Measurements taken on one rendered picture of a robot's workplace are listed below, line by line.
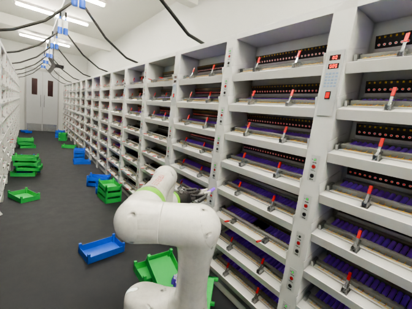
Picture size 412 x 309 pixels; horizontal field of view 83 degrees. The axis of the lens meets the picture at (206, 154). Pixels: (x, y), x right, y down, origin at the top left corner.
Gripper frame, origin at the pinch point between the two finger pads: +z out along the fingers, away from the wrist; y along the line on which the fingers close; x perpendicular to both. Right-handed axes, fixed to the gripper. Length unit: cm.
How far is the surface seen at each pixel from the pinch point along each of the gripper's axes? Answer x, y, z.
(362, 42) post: -99, -32, 16
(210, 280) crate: 52, -24, 10
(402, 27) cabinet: -109, -42, 22
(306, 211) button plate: -21, -49, 9
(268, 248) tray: 11.2, -42.8, 15.2
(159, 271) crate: 77, 10, 5
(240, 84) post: -64, 28, 34
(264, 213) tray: -4.3, -31.3, 16.8
